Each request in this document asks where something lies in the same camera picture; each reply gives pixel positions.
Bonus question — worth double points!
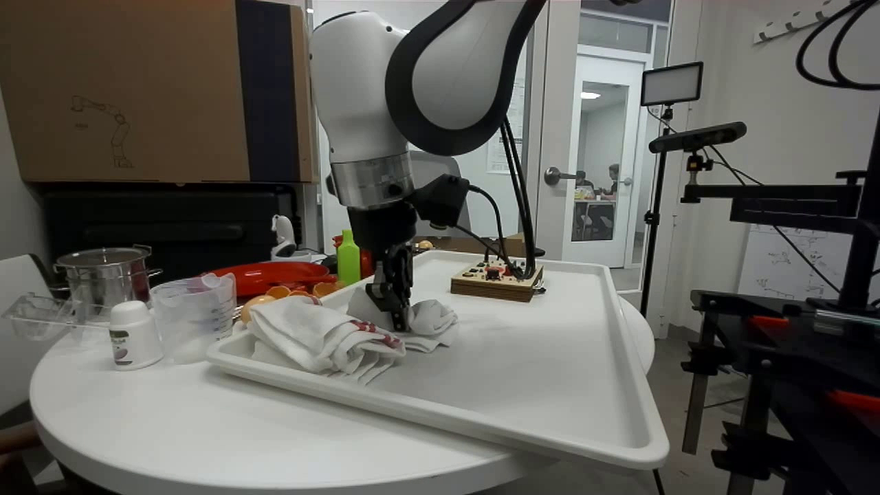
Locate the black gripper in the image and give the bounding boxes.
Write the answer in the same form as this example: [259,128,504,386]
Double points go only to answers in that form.
[348,201,421,329]

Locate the white towel with red stripe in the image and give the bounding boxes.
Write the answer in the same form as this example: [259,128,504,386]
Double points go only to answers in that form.
[346,282,461,355]

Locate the white towel with red print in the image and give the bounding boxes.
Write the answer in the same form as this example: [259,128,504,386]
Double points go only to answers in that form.
[244,296,407,387]

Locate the wooden busy board with knobs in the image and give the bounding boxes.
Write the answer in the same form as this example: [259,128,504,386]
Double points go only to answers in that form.
[447,256,548,302]

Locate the white kettle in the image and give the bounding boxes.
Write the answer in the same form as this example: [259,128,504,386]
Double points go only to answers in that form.
[270,212,299,258]

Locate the red bowl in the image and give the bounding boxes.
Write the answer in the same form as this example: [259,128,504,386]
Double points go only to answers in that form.
[215,258,337,304]

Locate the orange food pieces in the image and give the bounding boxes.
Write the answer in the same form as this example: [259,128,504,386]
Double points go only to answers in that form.
[233,281,341,328]

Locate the large white plastic tray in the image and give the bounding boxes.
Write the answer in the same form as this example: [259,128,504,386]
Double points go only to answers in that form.
[204,251,671,472]

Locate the clear plastic measuring cup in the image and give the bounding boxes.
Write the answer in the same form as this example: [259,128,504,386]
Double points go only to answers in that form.
[148,271,240,365]

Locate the black cabinet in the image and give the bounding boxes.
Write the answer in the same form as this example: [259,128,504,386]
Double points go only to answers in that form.
[36,178,304,278]

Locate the white glass panel door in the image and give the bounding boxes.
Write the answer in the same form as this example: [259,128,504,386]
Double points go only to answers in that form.
[560,53,648,269]

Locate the small white pill bottle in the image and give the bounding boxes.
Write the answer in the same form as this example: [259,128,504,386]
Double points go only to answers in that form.
[108,299,165,372]

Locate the black light stand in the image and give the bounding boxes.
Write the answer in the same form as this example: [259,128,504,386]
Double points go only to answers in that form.
[637,105,677,320]

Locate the large flat cardboard sheet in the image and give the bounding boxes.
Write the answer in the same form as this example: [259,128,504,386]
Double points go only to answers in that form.
[0,0,319,188]

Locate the black LED light panel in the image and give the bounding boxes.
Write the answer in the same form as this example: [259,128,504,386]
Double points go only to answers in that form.
[637,60,707,109]

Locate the clear glass bowl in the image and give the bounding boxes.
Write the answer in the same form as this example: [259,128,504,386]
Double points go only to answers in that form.
[2,289,80,346]

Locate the black clamp with orange grip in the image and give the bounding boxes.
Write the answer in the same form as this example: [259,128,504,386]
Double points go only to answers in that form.
[821,387,880,419]
[746,313,820,337]

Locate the white board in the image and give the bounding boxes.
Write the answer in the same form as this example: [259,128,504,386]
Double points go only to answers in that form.
[736,223,860,304]

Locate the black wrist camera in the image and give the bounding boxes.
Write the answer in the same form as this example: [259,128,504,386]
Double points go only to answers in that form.
[407,174,476,232]

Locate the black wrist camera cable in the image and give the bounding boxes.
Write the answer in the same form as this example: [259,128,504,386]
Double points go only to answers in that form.
[461,117,544,278]

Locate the metal door lever handle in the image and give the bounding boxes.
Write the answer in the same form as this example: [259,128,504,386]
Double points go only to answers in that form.
[541,166,589,190]

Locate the black stereo bar camera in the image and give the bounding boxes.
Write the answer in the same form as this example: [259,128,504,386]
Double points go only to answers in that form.
[647,117,750,157]

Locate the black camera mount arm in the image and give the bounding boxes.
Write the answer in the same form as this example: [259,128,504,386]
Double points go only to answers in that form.
[682,149,869,229]

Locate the black looped cable bundle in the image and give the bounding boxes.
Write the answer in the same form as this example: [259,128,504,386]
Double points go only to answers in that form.
[794,0,880,91]

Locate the black vertical post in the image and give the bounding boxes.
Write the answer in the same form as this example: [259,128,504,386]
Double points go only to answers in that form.
[836,117,880,313]

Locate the white wall hook rail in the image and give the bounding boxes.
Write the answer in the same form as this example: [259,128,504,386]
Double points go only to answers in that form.
[750,0,860,46]

